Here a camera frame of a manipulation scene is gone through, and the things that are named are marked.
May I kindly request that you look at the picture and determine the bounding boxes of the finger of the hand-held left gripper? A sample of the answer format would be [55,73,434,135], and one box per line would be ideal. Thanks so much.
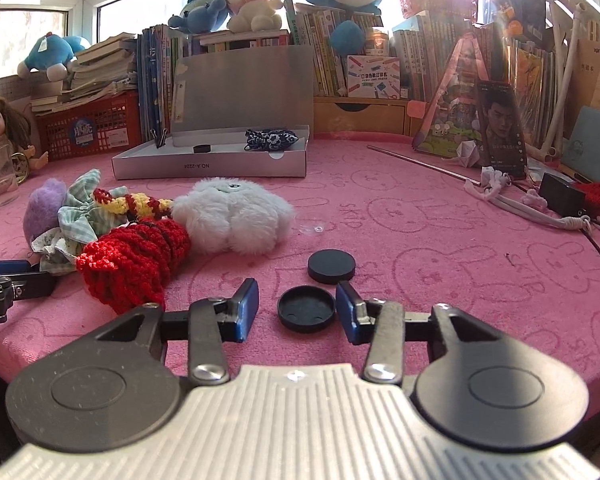
[9,271,58,302]
[0,259,33,279]

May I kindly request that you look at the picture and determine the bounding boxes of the teal notebook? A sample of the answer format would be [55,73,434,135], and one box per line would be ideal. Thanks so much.
[560,105,600,182]

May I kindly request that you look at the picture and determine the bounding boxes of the clear glass cup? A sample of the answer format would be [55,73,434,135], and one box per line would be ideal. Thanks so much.
[0,142,22,209]

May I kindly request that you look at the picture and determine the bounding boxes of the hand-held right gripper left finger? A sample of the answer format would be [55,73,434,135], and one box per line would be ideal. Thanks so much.
[87,277,260,387]

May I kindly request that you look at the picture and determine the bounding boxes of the red plastic basket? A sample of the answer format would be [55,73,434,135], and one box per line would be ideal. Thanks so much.
[35,91,142,162]

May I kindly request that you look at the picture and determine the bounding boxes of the black smartphone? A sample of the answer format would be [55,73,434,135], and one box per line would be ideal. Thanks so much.
[475,80,528,179]

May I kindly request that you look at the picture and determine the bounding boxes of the yellow red crocheted scrunchie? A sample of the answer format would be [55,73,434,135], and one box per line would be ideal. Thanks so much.
[93,188,175,218]

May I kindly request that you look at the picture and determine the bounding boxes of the stack of worn books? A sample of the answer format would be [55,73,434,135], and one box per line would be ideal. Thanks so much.
[30,32,141,116]

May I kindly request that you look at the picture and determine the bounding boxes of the flat lying books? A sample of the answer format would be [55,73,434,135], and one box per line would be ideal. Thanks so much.
[199,29,292,54]

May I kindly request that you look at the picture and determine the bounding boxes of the small glass jar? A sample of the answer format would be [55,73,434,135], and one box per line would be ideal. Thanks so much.
[366,29,391,57]

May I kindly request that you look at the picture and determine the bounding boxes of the blue white cat plush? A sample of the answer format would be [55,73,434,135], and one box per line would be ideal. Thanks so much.
[17,32,92,82]

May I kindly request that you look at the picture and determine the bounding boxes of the grid cutting board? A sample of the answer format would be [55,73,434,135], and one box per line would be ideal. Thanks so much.
[0,74,38,103]

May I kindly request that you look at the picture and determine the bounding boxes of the white cloth strips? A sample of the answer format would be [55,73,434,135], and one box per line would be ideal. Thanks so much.
[464,165,593,232]

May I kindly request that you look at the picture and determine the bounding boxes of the small black box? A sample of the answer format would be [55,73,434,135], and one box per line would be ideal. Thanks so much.
[539,172,587,217]

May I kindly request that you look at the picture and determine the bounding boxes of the white pipe rack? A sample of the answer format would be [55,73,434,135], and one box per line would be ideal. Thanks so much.
[532,0,600,161]

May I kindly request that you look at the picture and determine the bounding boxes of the silver cardboard box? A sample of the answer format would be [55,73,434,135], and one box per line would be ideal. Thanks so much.
[112,44,315,181]

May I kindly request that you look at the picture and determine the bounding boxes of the row of upright blue books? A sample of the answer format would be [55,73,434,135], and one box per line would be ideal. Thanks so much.
[137,24,183,145]

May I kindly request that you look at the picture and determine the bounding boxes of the blue alien plush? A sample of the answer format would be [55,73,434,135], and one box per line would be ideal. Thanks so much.
[167,0,229,35]

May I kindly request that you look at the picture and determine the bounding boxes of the white origami paper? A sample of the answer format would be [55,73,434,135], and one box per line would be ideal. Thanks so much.
[447,141,482,169]

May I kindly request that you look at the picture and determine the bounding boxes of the label printer box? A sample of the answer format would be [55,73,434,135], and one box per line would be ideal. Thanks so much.
[346,55,402,99]

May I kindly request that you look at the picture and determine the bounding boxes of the purple plush toy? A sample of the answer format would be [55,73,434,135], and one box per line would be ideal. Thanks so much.
[22,178,70,251]

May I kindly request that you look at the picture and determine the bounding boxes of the green gingham cloth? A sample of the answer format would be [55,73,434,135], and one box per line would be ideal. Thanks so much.
[30,169,131,276]

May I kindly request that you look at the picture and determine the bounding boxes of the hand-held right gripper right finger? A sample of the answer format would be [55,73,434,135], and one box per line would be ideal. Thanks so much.
[335,281,511,386]

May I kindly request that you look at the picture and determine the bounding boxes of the row of green spine books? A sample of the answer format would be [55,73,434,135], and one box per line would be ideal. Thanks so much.
[285,0,386,98]

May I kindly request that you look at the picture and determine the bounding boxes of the red crochet pouch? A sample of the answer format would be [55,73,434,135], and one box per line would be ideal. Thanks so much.
[76,218,192,313]

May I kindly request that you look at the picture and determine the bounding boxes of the row of grey spine books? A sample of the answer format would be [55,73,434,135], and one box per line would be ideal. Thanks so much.
[392,12,465,102]

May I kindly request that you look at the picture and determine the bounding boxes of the brown haired doll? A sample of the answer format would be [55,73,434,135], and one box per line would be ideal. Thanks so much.
[0,96,50,186]

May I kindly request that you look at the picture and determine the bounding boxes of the pink triangular pencil case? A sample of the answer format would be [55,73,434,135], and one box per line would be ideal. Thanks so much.
[412,35,487,159]

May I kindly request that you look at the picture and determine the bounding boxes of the blue patterned pouch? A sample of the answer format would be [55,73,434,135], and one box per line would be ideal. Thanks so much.
[244,129,299,152]

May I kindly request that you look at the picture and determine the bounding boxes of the blue pom ball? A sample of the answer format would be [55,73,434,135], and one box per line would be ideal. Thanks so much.
[329,20,367,52]

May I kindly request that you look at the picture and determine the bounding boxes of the white fluffy plush toy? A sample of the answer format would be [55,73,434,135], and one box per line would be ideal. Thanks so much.
[171,177,297,254]

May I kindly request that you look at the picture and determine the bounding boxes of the wooden drawer unit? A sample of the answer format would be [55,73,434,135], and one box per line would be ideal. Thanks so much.
[312,96,428,137]

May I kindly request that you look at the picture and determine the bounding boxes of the thin metal rod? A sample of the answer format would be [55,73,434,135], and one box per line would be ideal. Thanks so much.
[367,145,483,186]

